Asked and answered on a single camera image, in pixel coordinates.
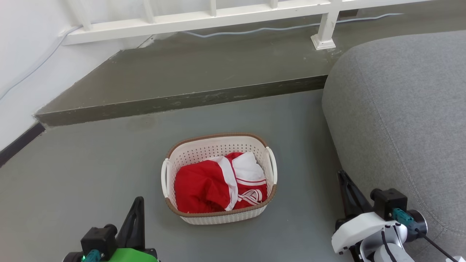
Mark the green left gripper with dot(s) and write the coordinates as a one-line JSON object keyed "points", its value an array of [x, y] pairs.
{"points": [[134, 256]]}

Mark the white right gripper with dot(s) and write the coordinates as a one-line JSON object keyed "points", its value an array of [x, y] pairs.
{"points": [[353, 229]]}

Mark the white perforated laundry basket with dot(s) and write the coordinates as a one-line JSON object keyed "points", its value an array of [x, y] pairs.
{"points": [[218, 145]]}

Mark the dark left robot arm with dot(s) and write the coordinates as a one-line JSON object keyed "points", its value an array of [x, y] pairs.
{"points": [[72, 258]]}

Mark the red and white garment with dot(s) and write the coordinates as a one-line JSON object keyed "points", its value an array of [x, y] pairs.
{"points": [[200, 185]]}

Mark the grey fabric sofa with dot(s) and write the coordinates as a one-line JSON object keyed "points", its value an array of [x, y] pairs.
{"points": [[400, 109]]}

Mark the black baseboard strip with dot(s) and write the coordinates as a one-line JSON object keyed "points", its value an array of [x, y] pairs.
{"points": [[18, 143]]}

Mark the grey raised concrete step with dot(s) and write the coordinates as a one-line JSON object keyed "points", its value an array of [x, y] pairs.
{"points": [[182, 72]]}

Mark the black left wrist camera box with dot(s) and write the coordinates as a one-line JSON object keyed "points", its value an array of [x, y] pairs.
{"points": [[98, 240]]}

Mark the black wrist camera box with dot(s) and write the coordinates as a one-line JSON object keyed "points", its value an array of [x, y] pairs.
{"points": [[98, 240], [387, 202]]}

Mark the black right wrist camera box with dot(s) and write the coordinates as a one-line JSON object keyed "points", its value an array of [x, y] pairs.
{"points": [[387, 202]]}

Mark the white wooden railing frame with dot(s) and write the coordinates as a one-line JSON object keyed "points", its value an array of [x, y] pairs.
{"points": [[182, 22]]}

